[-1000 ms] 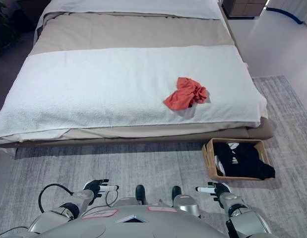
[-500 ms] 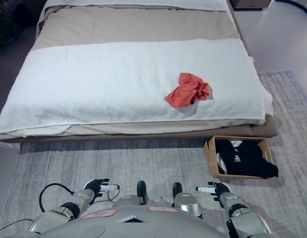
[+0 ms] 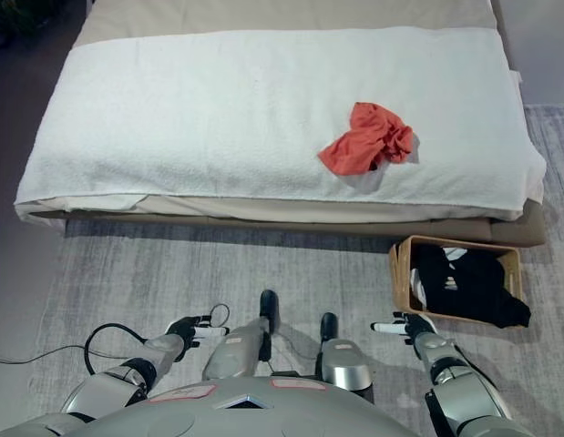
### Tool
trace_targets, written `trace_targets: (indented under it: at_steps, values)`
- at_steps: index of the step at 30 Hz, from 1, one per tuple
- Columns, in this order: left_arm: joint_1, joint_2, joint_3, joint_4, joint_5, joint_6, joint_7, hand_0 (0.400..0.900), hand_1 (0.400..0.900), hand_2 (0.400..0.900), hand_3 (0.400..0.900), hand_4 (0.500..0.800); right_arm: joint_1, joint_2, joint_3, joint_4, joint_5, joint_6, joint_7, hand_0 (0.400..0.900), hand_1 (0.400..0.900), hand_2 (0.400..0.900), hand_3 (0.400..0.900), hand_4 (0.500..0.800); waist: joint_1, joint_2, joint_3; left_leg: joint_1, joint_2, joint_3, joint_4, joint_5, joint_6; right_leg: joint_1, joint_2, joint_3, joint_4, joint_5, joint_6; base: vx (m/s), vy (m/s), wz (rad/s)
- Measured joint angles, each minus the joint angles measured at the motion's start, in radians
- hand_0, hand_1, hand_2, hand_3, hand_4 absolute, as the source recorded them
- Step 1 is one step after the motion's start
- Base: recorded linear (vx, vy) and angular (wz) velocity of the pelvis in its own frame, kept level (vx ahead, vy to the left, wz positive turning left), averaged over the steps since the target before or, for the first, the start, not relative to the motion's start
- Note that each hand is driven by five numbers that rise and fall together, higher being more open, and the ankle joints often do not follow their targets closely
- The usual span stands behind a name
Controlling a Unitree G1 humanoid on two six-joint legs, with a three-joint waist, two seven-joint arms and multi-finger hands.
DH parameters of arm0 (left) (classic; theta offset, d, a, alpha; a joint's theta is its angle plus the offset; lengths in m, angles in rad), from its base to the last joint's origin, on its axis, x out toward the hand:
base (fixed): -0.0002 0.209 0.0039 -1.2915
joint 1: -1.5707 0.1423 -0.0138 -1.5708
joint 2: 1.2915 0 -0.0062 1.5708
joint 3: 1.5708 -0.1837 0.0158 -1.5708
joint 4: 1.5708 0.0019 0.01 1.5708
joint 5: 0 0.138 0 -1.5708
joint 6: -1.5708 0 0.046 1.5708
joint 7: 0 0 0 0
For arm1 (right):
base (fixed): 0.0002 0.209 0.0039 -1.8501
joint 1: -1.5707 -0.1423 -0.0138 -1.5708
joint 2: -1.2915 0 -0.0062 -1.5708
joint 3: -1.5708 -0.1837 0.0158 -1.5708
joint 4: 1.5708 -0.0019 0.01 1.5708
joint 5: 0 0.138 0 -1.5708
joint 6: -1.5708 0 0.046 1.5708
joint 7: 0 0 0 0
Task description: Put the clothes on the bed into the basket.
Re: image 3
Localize silver robot leg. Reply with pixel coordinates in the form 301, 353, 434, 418
201, 289, 282, 381
314, 311, 374, 403

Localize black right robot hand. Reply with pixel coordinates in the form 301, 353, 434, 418
370, 310, 436, 345

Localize red crumpled cloth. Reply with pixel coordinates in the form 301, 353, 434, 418
317, 101, 415, 177

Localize silver robot torso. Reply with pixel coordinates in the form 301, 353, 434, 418
21, 375, 428, 437

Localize silver left robot leg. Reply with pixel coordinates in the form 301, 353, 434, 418
201, 289, 282, 381

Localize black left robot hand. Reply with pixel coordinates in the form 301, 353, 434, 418
167, 314, 231, 363

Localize beige bed mattress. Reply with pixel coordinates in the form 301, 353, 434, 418
14, 0, 547, 248

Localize wicker laundry basket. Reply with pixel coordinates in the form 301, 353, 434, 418
388, 234, 523, 325

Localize white terry blanket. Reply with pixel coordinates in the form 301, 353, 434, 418
15, 27, 547, 218

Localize silver right robot leg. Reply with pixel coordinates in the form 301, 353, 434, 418
314, 311, 374, 403

